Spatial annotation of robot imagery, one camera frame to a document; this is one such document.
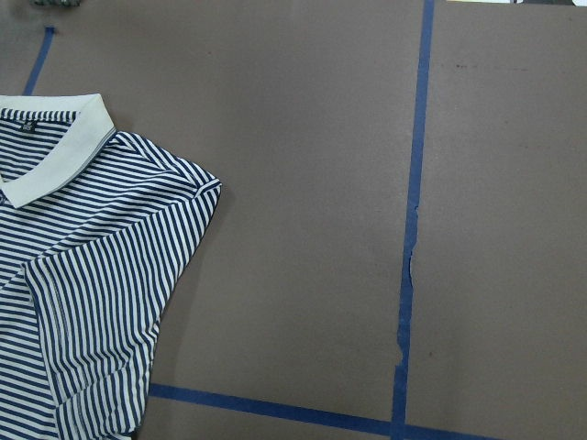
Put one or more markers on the blue white striped polo shirt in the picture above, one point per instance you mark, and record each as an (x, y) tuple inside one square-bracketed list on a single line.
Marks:
[(97, 226)]

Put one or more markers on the brown paper table cover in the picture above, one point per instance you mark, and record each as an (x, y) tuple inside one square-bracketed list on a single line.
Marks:
[(304, 110)]

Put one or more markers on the blue tape line lengthwise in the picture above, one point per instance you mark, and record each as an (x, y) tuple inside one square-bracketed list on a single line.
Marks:
[(406, 294)]

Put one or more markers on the blue tape line crosswise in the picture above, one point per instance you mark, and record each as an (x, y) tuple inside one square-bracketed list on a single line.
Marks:
[(274, 410)]

